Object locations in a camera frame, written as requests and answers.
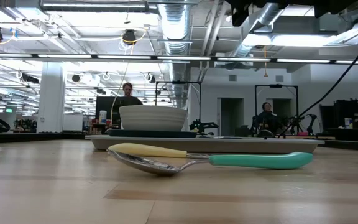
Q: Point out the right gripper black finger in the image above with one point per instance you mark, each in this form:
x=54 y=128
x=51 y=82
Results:
x=239 y=12
x=334 y=7

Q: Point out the white ribbed bowl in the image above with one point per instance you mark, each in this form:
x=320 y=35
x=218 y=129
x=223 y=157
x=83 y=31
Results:
x=152 y=118

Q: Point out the dark blue plate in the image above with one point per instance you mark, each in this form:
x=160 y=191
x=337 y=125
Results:
x=154 y=134

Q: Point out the black background robot arm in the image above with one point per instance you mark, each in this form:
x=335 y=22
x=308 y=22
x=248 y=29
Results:
x=311 y=119
x=202 y=126

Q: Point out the grey plastic tray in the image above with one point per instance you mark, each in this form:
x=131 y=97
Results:
x=228 y=145

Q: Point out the long ceiling light bar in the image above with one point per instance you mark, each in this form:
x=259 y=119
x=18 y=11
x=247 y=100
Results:
x=179 y=58

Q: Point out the seated person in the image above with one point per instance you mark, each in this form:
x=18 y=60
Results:
x=267 y=119

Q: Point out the standing person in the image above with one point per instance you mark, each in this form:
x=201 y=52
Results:
x=128 y=99

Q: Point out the black monitor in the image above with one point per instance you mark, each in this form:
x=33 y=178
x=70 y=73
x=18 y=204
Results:
x=104 y=104

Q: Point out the white wipes canister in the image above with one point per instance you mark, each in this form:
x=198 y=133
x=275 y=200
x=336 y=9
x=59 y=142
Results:
x=103 y=117

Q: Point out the white cabinet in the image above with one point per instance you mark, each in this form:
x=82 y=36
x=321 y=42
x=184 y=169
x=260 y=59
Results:
x=72 y=123

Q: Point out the white building column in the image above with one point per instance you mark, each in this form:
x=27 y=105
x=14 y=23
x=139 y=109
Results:
x=51 y=99

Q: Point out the silver ventilation duct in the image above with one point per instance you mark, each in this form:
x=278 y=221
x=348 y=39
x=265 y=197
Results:
x=174 y=25

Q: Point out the black station frame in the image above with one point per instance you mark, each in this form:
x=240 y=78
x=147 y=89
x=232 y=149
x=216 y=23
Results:
x=179 y=82
x=275 y=86

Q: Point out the black aluminium table frame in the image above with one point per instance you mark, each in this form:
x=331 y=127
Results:
x=26 y=137

